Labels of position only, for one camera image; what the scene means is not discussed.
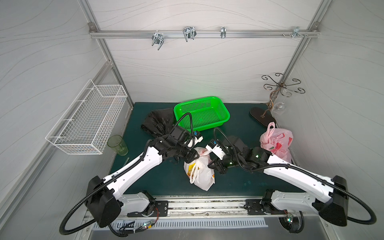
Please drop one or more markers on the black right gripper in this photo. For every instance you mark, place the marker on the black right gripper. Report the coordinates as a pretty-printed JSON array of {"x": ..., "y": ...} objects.
[{"x": 218, "y": 163}]

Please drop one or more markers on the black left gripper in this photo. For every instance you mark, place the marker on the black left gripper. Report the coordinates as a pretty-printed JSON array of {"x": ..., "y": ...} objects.
[{"x": 188, "y": 154}]

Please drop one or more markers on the black plastic bag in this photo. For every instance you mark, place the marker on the black plastic bag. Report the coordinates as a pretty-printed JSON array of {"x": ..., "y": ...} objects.
[{"x": 159, "y": 122}]

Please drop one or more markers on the white printed plastic bag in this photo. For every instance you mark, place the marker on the white printed plastic bag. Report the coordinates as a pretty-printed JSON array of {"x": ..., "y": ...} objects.
[{"x": 198, "y": 171}]

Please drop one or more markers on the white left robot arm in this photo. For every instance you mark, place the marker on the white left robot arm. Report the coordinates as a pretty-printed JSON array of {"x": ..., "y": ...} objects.
[{"x": 104, "y": 195}]

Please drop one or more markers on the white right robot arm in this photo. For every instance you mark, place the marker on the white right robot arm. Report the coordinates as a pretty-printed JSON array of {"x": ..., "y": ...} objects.
[{"x": 327, "y": 197}]

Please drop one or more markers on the pink plastic bag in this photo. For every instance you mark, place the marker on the pink plastic bag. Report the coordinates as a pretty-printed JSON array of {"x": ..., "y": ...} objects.
[{"x": 277, "y": 141}]

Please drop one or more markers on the green plastic basket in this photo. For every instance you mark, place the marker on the green plastic basket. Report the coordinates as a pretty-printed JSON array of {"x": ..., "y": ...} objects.
[{"x": 207, "y": 113}]

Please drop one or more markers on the bronze curled hook stand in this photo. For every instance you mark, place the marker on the bronze curled hook stand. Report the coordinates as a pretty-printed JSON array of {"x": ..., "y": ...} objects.
[{"x": 264, "y": 117}]

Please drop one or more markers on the green translucent cup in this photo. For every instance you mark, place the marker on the green translucent cup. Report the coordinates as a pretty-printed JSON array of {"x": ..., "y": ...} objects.
[{"x": 118, "y": 145}]

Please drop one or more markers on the clear glass on stand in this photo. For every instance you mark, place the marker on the clear glass on stand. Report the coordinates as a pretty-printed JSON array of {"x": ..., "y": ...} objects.
[{"x": 279, "y": 108}]

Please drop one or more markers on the metal clamp hook left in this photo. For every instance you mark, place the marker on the metal clamp hook left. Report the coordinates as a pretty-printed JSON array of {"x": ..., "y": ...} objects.
[{"x": 157, "y": 39}]

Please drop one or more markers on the metal clamp hook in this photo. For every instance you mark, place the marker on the metal clamp hook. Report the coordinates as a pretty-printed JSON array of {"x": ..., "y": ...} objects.
[
  {"x": 157, "y": 39},
  {"x": 189, "y": 33}
]

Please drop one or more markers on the metal clamp hook middle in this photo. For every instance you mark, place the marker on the metal clamp hook middle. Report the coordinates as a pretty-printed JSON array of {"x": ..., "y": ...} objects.
[{"x": 189, "y": 33}]

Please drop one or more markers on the small metal hook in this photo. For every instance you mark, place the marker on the small metal hook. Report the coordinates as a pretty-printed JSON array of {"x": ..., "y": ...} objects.
[{"x": 223, "y": 32}]

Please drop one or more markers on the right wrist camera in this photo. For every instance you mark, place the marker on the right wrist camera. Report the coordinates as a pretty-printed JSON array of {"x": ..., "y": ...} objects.
[{"x": 213, "y": 147}]

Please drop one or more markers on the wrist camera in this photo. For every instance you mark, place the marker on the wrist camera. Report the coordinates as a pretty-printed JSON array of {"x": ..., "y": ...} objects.
[
  {"x": 195, "y": 140},
  {"x": 213, "y": 147}
]

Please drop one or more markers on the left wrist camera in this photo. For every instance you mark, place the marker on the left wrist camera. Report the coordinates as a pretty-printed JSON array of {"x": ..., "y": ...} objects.
[{"x": 195, "y": 140}]

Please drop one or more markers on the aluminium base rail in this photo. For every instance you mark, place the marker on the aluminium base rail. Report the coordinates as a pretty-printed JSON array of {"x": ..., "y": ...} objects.
[{"x": 198, "y": 206}]

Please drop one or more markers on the white wire basket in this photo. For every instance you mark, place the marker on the white wire basket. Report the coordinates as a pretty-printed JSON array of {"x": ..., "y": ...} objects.
[{"x": 86, "y": 125}]

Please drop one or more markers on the aluminium crossbar rail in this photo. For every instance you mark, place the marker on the aluminium crossbar rail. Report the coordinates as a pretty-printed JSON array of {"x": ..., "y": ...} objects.
[{"x": 201, "y": 34}]

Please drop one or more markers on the metal bracket right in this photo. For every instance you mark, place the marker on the metal bracket right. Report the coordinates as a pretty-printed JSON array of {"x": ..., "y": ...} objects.
[{"x": 296, "y": 33}]

